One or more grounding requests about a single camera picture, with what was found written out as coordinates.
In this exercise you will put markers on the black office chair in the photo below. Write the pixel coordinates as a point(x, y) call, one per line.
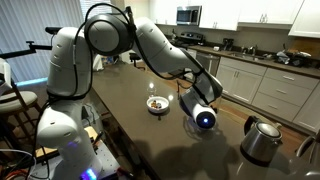
point(134, 56)

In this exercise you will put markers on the black kitchen stove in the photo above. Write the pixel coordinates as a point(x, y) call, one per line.
point(195, 36)

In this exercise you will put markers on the clear drinking glass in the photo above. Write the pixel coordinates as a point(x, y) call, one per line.
point(151, 92)

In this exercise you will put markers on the silver metal vessel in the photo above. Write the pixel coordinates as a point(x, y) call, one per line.
point(316, 151)

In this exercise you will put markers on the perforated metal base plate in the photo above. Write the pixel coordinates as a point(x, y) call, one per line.
point(106, 163)

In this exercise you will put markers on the white kitchen cabinets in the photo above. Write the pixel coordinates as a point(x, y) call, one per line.
point(226, 13)
point(283, 90)

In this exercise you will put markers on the stainless steel microwave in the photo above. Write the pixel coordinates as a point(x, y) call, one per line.
point(188, 15)

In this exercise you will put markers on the white ceramic bowl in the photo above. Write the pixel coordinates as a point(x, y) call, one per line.
point(163, 106)

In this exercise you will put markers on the stainless steel electric kettle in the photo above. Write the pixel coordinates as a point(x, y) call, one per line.
point(260, 140)

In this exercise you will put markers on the metal sink faucet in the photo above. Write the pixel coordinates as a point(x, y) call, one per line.
point(250, 50)

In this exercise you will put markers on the stainless steel dishwasher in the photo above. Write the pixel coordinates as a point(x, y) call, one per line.
point(210, 63)

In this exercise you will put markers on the white lower kitchen cabinets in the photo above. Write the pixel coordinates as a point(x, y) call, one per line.
point(283, 90)

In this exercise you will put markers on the vertical window blinds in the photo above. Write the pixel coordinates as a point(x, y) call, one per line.
point(26, 20)

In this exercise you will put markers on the dark kitchen countertop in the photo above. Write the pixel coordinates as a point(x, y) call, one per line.
point(283, 65)

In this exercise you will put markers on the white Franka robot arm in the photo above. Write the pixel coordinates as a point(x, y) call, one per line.
point(66, 66)

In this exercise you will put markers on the wooden cutting board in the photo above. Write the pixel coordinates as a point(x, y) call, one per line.
point(305, 46)

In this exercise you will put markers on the cushioned wooden chair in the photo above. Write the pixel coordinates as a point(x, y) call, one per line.
point(20, 98)

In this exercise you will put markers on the cluttered dish rack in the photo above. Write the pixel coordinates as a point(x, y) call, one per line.
point(291, 56)

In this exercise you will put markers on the black coffee maker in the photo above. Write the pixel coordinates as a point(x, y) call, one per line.
point(228, 44)

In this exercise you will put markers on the brown cereal pieces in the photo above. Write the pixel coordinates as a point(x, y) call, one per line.
point(155, 104)

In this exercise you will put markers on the white upper kitchen cabinets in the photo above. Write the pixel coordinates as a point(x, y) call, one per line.
point(226, 13)

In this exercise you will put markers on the black camera stand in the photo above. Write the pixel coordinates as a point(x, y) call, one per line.
point(20, 53)

